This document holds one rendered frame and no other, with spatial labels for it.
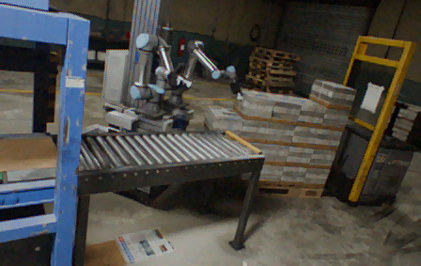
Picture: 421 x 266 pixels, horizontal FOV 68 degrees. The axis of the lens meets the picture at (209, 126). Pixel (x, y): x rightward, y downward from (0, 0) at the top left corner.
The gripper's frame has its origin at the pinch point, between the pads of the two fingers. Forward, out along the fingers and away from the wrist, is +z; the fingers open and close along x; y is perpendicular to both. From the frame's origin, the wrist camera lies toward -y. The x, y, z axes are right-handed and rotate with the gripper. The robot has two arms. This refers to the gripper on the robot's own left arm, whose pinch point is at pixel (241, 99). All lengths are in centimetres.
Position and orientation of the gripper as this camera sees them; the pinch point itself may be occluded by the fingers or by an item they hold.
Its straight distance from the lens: 320.7
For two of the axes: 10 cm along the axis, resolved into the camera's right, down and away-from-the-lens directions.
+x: 2.3, 3.3, -9.1
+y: -9.3, 3.6, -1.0
